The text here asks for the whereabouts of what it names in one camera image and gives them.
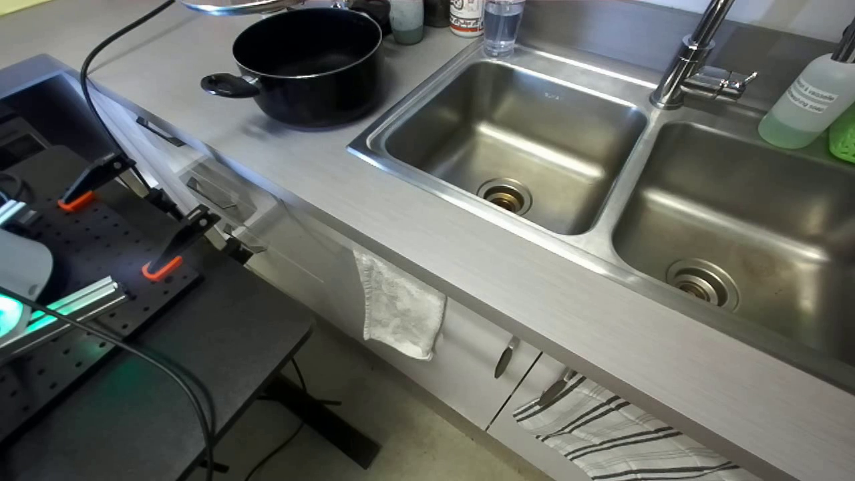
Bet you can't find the small white bottle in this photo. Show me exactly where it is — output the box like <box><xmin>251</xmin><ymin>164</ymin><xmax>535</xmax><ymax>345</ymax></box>
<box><xmin>445</xmin><ymin>0</ymin><xmax>488</xmax><ymax>39</ymax></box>

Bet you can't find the white black striped towel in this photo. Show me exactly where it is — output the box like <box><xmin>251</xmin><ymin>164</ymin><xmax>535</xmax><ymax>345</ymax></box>
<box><xmin>509</xmin><ymin>369</ymin><xmax>768</xmax><ymax>481</ymax></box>

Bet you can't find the pale green soap pump bottle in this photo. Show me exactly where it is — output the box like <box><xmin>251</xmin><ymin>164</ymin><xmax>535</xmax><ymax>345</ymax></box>
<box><xmin>756</xmin><ymin>17</ymin><xmax>855</xmax><ymax>153</ymax></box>

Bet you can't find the white hanging towel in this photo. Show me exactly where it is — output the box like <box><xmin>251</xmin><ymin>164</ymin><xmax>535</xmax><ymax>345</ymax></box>
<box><xmin>348</xmin><ymin>247</ymin><xmax>448</xmax><ymax>365</ymax></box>

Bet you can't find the stainless steel double sink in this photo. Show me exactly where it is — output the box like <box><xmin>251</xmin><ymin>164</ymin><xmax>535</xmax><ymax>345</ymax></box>
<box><xmin>345</xmin><ymin>43</ymin><xmax>855</xmax><ymax>395</ymax></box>

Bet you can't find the perforated mounting board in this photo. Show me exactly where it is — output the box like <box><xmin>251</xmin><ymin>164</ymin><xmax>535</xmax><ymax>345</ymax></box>
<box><xmin>0</xmin><ymin>141</ymin><xmax>205</xmax><ymax>443</ymax></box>

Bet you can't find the clear pump bottle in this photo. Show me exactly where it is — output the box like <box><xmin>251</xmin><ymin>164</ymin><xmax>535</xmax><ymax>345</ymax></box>
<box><xmin>385</xmin><ymin>0</ymin><xmax>428</xmax><ymax>48</ymax></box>

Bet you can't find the bright green dish soap bottle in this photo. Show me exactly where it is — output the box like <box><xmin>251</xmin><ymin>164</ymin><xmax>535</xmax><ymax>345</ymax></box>
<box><xmin>826</xmin><ymin>105</ymin><xmax>855</xmax><ymax>168</ymax></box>

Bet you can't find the small clear water bottle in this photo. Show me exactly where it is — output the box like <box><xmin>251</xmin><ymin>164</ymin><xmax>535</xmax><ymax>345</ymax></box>
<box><xmin>480</xmin><ymin>0</ymin><xmax>528</xmax><ymax>59</ymax></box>

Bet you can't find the thin black table cable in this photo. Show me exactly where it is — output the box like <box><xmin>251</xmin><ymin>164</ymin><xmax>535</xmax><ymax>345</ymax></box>
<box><xmin>0</xmin><ymin>292</ymin><xmax>225</xmax><ymax>479</ymax></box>

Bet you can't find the aluminium bar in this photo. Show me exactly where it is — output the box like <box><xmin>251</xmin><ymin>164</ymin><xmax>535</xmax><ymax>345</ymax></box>
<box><xmin>15</xmin><ymin>272</ymin><xmax>127</xmax><ymax>338</ymax></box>

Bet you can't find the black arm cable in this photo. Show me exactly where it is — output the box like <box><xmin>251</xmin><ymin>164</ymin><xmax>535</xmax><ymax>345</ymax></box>
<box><xmin>78</xmin><ymin>0</ymin><xmax>181</xmax><ymax>182</ymax></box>

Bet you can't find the grey base cabinet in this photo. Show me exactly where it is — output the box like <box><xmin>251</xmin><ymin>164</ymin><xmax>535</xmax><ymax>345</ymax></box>
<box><xmin>87</xmin><ymin>89</ymin><xmax>778</xmax><ymax>481</ymax></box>

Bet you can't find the black clamp with orange handle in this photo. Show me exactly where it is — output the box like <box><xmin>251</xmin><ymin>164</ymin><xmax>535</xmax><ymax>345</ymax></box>
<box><xmin>139</xmin><ymin>203</ymin><xmax>222</xmax><ymax>287</ymax></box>
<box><xmin>52</xmin><ymin>149</ymin><xmax>139</xmax><ymax>216</ymax></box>

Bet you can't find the chrome kitchen faucet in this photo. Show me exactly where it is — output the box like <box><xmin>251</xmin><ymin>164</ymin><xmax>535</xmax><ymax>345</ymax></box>
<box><xmin>649</xmin><ymin>0</ymin><xmax>760</xmax><ymax>113</ymax></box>

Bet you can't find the black robot table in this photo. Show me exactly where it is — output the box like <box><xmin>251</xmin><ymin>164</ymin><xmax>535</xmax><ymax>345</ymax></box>
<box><xmin>0</xmin><ymin>52</ymin><xmax>385</xmax><ymax>481</ymax></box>

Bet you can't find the metal cabinet handle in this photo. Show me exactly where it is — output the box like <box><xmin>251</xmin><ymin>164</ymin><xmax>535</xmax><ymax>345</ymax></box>
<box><xmin>491</xmin><ymin>334</ymin><xmax>521</xmax><ymax>383</ymax></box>
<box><xmin>181</xmin><ymin>164</ymin><xmax>257</xmax><ymax>226</ymax></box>
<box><xmin>535</xmin><ymin>369</ymin><xmax>584</xmax><ymax>415</ymax></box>
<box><xmin>132</xmin><ymin>113</ymin><xmax>186</xmax><ymax>149</ymax></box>

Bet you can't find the black cooking pot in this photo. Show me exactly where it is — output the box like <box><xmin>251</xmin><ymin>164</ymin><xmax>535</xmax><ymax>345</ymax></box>
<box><xmin>197</xmin><ymin>5</ymin><xmax>386</xmax><ymax>129</ymax></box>

